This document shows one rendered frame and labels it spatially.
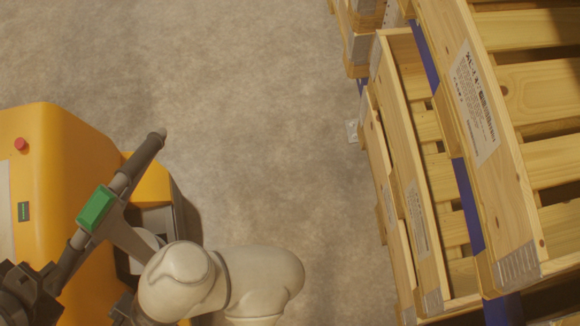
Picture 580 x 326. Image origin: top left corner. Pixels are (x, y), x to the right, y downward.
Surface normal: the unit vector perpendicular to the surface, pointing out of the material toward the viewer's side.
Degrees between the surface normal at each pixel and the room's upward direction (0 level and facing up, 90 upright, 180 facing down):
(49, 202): 45
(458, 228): 0
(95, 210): 16
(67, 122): 74
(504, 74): 0
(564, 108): 0
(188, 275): 23
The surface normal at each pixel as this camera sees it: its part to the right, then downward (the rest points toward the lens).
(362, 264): 0.00, -0.35
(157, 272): -0.71, -0.13
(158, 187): 0.36, -0.38
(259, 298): 0.46, 0.08
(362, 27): 0.17, 0.92
